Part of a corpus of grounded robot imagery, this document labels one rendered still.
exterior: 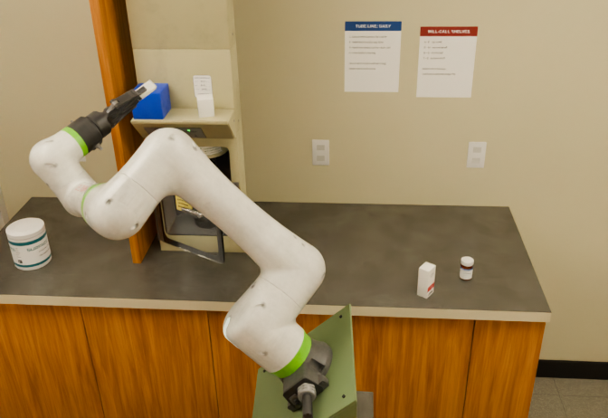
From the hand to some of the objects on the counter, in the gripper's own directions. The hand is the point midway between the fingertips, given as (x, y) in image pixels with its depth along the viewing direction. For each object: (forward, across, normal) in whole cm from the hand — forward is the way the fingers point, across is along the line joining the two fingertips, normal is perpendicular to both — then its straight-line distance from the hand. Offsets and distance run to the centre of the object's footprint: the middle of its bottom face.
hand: (145, 90), depth 193 cm
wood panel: (+2, -80, -19) cm, 83 cm away
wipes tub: (-39, -83, +3) cm, 92 cm away
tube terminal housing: (+11, -70, -37) cm, 80 cm away
